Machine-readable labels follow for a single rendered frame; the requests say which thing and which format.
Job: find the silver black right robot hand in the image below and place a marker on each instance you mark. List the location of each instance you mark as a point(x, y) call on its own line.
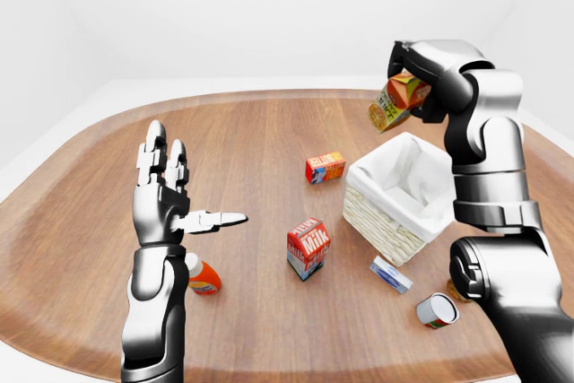
point(435, 73)

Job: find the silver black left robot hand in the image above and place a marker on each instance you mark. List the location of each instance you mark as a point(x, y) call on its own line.
point(150, 212)

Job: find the orange juice carton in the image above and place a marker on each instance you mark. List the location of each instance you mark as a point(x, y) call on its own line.
point(397, 102)

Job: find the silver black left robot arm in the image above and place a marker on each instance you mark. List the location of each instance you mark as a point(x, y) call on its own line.
point(152, 311)

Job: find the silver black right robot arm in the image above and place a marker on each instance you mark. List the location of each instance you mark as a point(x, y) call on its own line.
point(507, 221)

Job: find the white lined wicker basket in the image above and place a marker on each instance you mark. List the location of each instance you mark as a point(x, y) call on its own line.
point(394, 197)

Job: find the orange bottle with white cap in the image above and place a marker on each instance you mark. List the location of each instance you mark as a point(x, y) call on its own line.
point(204, 277)

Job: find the red butter box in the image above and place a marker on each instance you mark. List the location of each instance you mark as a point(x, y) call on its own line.
point(325, 167)

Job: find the red milk carton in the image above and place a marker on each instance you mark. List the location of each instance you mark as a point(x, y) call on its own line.
point(307, 248)

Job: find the white and blue flat box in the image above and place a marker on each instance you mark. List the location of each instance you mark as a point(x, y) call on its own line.
point(390, 274)

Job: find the small golden brown object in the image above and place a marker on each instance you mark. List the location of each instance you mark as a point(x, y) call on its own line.
point(457, 292)

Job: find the tin can with red label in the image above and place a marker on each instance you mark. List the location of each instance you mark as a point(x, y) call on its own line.
point(437, 311)

